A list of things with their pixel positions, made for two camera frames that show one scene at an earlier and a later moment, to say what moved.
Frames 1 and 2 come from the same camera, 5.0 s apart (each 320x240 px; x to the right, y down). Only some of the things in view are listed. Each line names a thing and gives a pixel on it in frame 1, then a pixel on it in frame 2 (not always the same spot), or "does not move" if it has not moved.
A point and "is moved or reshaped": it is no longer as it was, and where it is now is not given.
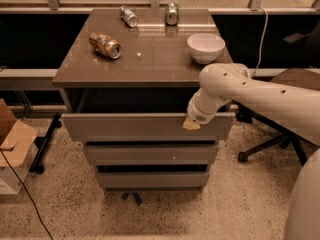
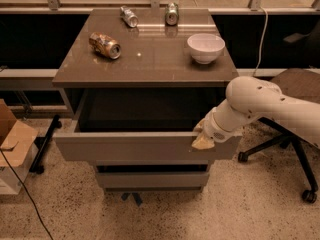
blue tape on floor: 134,194 does not move
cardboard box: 18,141 does not move
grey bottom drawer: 152,179 does not move
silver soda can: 128,17 does not move
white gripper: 199,114 → 212,130
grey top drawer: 144,127 is moved or reshaped
